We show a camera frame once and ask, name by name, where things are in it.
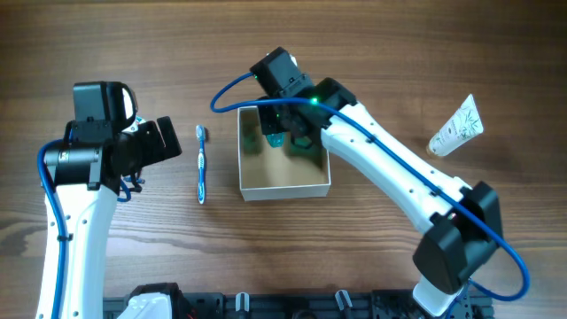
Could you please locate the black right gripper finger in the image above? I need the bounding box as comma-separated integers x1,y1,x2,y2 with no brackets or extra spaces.
290,135,318,151
258,105,286,136

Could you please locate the blue mouthwash bottle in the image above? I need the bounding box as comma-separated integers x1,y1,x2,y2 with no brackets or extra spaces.
265,132,286,148

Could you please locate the white lotion tube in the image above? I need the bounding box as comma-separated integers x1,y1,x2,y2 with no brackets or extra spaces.
426,94,484,157

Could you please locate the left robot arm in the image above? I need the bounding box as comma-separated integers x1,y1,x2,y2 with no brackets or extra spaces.
35,82,182,318

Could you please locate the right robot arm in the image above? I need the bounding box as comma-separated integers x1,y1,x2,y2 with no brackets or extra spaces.
250,48,502,316

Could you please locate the blue white toothbrush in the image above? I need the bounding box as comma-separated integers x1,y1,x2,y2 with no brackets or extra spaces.
196,125,206,205

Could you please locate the white cardboard box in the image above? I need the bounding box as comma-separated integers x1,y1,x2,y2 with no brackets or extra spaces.
237,106,331,201

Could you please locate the black mounting rail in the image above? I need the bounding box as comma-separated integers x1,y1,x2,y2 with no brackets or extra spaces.
102,288,495,319

